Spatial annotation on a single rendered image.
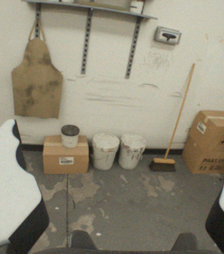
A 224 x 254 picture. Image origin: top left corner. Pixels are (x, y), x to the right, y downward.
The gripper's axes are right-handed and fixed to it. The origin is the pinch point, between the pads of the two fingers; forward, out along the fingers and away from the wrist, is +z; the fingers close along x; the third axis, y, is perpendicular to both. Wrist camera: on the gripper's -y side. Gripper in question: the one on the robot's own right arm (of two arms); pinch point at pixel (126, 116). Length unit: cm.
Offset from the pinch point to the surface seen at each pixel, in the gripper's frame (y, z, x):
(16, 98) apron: 77, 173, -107
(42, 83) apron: 61, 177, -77
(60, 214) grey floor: 162, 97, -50
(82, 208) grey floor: 165, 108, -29
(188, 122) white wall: 124, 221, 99
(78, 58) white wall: 39, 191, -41
